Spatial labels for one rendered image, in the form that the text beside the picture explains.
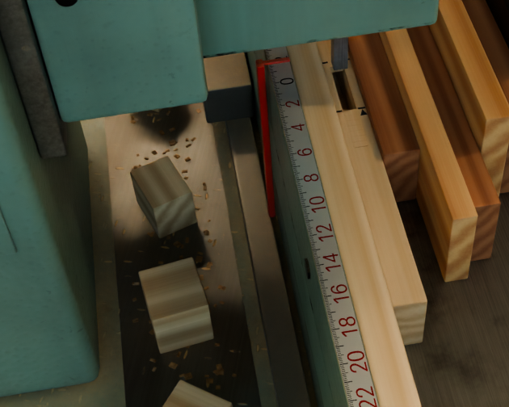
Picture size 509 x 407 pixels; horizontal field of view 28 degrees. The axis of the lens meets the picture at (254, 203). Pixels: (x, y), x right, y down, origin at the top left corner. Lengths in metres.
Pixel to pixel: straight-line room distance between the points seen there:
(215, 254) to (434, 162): 0.22
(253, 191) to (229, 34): 0.21
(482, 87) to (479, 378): 0.16
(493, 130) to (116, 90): 0.21
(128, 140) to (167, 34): 0.31
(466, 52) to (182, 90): 0.17
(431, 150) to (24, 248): 0.23
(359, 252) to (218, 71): 0.29
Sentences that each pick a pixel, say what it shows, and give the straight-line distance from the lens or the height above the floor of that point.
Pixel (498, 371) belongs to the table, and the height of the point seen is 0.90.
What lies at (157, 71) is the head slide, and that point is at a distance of 0.53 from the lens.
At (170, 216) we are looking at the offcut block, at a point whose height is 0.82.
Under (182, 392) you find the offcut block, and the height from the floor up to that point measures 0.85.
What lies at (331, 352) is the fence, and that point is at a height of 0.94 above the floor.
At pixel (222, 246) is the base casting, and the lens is 0.73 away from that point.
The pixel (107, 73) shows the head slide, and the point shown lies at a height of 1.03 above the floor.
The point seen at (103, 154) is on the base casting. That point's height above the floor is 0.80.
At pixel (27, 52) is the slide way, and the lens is 0.51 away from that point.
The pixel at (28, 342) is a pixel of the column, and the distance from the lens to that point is 0.64.
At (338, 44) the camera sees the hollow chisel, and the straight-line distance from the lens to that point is 0.62.
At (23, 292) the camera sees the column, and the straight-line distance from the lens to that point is 0.59.
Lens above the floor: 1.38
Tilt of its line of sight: 49 degrees down
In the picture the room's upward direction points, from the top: 6 degrees counter-clockwise
